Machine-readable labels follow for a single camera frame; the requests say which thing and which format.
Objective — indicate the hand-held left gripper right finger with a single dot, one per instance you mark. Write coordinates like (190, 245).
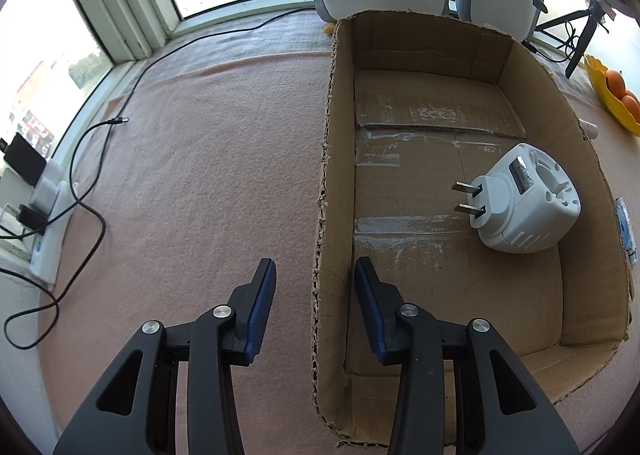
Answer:
(367, 305)

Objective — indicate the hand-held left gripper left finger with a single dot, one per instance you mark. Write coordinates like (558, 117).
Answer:
(261, 305)

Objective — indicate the cardboard box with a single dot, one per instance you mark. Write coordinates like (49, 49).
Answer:
(425, 260)

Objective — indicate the white travel plug adapter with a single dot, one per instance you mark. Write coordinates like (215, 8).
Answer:
(530, 205)

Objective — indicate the pale pink lotion tube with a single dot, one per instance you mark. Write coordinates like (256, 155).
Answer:
(590, 129)

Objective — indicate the white power strip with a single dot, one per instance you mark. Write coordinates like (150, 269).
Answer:
(47, 255)

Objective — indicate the white plugged-in charger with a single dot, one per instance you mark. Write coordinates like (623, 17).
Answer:
(45, 192)

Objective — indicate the black plugged-in charger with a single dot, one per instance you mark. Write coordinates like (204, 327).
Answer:
(31, 219)

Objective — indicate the blue white packet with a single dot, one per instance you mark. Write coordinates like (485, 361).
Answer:
(625, 230)

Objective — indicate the yellow bowl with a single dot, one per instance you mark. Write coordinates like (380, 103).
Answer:
(600, 90)

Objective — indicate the black tripod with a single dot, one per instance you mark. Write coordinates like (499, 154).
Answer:
(582, 45)

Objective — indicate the white window frame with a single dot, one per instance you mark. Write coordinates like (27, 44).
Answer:
(115, 0)

